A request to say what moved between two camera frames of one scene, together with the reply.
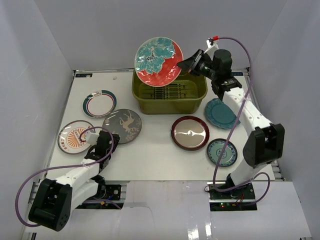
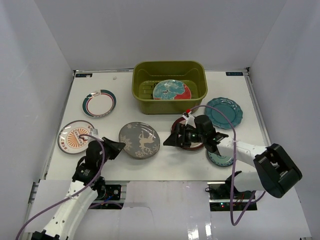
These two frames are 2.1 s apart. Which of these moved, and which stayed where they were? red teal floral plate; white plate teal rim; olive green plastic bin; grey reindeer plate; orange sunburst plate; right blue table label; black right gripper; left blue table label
Moved: grey reindeer plate; black right gripper; red teal floral plate
Stayed: orange sunburst plate; right blue table label; white plate teal rim; olive green plastic bin; left blue table label
